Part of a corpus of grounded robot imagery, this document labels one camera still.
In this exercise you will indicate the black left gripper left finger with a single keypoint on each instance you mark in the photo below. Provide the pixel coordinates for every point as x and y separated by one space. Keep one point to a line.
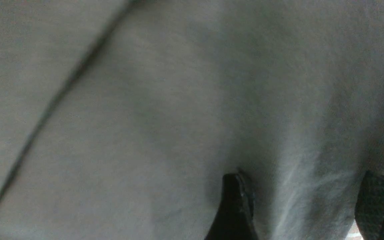
234 217

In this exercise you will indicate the gray long-sleeve top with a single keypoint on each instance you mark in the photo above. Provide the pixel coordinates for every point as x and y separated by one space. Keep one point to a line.
118 118

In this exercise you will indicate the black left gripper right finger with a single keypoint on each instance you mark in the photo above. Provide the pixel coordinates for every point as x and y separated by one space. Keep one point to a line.
369 208

